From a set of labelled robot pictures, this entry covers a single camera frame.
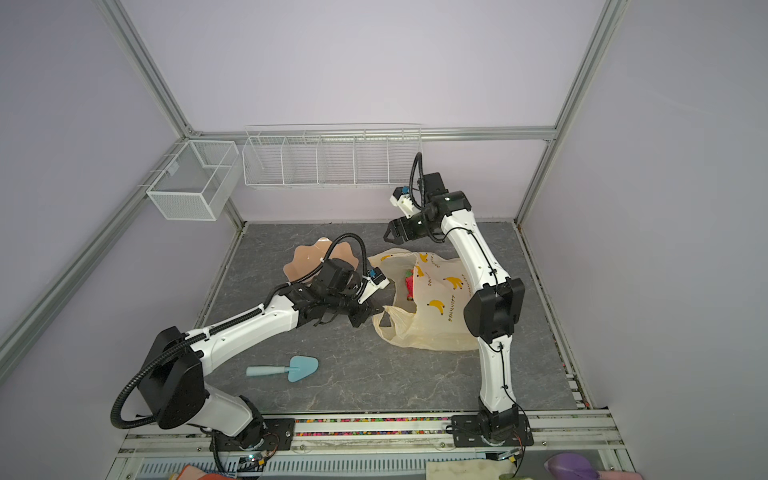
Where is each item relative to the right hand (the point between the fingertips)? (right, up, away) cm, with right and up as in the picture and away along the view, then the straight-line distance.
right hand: (397, 237), depth 86 cm
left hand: (-5, -20, -7) cm, 22 cm away
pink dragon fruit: (+4, -15, +8) cm, 17 cm away
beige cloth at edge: (+17, -55, -18) cm, 60 cm away
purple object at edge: (+41, -55, -16) cm, 70 cm away
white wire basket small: (-67, +19, +13) cm, 71 cm away
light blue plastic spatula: (-28, -37, -2) cm, 47 cm away
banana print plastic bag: (+8, -17, -9) cm, 21 cm away
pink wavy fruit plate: (-32, -7, +20) cm, 38 cm away
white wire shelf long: (-34, +28, +13) cm, 46 cm away
